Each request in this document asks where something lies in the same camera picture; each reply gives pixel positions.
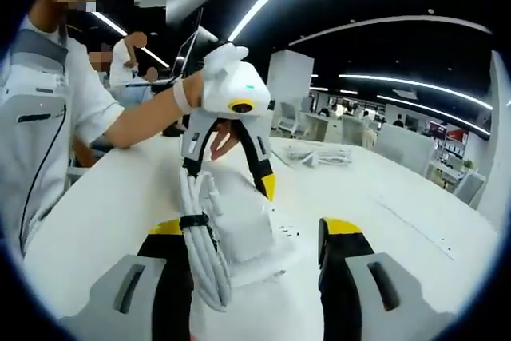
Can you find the white desk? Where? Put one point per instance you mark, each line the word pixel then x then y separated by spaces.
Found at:
pixel 379 205

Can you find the white wristband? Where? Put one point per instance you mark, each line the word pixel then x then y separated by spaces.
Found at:
pixel 181 97

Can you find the person's white shirt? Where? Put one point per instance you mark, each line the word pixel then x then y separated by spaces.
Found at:
pixel 92 97

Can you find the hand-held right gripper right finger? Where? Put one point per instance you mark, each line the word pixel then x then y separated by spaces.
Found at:
pixel 347 277

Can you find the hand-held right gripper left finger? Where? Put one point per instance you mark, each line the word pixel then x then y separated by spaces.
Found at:
pixel 159 297

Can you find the person's left hand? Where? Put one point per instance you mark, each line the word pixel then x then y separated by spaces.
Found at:
pixel 195 93

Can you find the white desk partition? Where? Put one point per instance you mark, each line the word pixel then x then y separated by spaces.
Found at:
pixel 403 147

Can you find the white office chair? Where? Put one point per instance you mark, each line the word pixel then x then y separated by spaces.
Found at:
pixel 471 187
pixel 288 117

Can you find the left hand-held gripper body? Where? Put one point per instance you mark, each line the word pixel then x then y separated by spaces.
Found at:
pixel 231 85

